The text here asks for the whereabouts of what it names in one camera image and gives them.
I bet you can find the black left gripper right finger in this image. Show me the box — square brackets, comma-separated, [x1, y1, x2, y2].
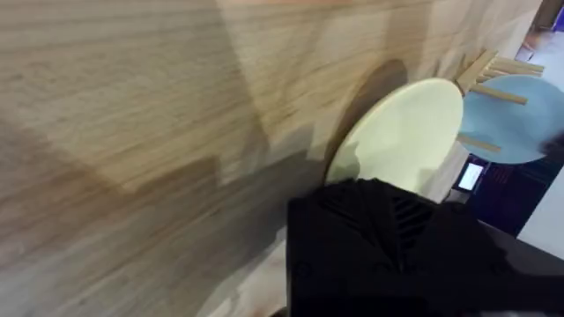
[392, 193, 510, 269]

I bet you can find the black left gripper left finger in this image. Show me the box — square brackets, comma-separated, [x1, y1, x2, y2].
[286, 177, 404, 269]

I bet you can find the pale yellow round plate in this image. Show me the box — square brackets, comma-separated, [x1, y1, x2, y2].
[324, 77, 464, 195]

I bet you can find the wooden peg dish rack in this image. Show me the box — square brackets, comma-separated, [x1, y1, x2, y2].
[453, 48, 545, 154]

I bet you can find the small device with lit screen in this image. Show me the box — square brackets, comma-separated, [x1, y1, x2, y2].
[452, 159, 487, 194]

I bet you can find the light blue round plate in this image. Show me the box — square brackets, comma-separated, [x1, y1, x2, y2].
[457, 74, 564, 166]

